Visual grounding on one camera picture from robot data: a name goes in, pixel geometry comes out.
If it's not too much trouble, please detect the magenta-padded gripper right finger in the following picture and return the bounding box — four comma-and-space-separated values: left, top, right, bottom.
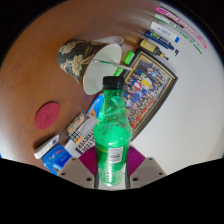
125, 145, 167, 190

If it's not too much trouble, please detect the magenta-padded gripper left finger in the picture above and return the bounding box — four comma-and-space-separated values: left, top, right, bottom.
57, 145, 100, 190

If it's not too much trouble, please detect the green plastic drink bottle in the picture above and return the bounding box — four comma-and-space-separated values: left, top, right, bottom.
92, 75, 133, 188

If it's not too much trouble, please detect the colourful puzzle cube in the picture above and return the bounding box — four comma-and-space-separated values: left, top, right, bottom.
67, 129, 84, 144

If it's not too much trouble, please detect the floral patterned small pack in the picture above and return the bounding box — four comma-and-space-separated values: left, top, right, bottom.
65, 112, 86, 134

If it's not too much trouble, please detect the flat round red coaster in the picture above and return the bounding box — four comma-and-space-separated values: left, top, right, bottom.
34, 101, 61, 131

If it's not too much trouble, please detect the blue tissue pack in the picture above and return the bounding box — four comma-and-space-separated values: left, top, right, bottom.
85, 93, 106, 119

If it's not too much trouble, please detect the framed group photo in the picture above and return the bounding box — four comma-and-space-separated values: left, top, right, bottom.
121, 49, 179, 142

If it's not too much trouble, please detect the white stirring spoon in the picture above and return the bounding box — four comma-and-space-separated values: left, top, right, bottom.
92, 59, 134, 72

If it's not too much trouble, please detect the camouflage print mug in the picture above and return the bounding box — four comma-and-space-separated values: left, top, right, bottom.
56, 35, 125, 96

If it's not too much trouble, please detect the amber pump bottle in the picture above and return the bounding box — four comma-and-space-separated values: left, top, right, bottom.
139, 39, 170, 61

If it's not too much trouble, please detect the dark blue pump bottle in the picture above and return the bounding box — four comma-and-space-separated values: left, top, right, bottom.
143, 30, 180, 56

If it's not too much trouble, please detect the white tube bottle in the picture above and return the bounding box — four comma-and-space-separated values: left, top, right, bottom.
149, 21, 180, 44

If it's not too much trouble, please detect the green and white toothpaste box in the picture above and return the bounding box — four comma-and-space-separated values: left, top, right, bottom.
154, 13, 204, 55

